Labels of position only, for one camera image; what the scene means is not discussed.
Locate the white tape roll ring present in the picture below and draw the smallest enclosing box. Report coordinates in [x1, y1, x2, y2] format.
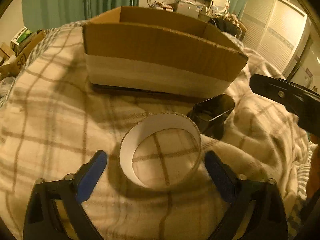
[119, 112, 202, 190]

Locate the beige plaid blanket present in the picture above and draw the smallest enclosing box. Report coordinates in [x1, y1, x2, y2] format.
[0, 26, 311, 240]

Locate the white louvered wardrobe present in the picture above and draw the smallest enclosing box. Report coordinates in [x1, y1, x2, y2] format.
[240, 0, 307, 73]

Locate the chair with black jacket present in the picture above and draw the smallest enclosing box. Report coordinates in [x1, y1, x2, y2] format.
[209, 18, 245, 41]

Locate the crumpled plastic bag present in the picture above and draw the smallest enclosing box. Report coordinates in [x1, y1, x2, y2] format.
[0, 77, 15, 98]

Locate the oval white vanity mirror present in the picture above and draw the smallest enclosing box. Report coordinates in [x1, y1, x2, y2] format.
[212, 0, 229, 13]

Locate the small SF cardboard box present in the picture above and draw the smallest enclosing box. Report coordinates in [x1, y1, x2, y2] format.
[1, 30, 46, 79]

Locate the silver mini fridge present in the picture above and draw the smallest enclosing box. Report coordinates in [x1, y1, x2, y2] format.
[175, 1, 199, 19]

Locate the green checkered bed sheet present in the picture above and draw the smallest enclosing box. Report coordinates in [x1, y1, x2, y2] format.
[0, 19, 320, 240]

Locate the open brown cardboard box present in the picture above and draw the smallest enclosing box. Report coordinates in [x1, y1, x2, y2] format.
[82, 7, 248, 99]

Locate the green white product box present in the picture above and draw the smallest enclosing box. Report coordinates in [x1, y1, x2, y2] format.
[10, 27, 33, 48]

